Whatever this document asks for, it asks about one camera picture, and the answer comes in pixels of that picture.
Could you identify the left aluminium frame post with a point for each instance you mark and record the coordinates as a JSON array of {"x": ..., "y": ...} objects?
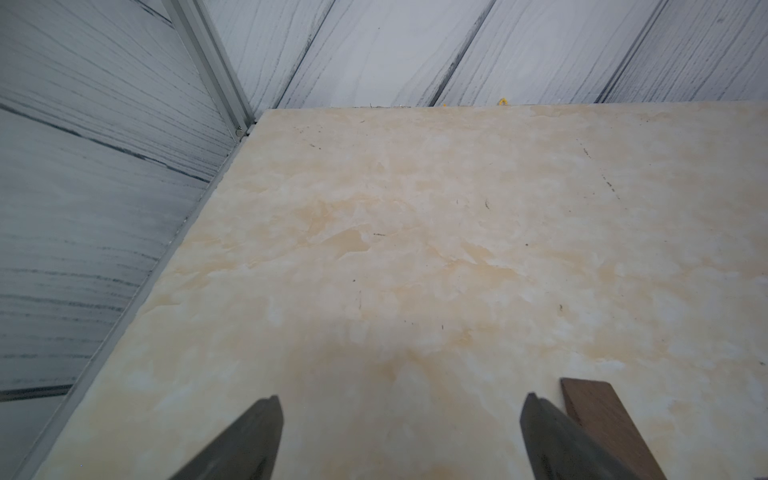
[{"x": 192, "y": 22}]

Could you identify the brown slanted wooden block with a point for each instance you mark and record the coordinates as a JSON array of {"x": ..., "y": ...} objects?
[{"x": 595, "y": 406}]

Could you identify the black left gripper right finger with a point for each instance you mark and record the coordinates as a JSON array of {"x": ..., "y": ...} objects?
[{"x": 558, "y": 448}]

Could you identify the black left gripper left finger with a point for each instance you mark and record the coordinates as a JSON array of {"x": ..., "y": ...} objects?
[{"x": 247, "y": 449}]

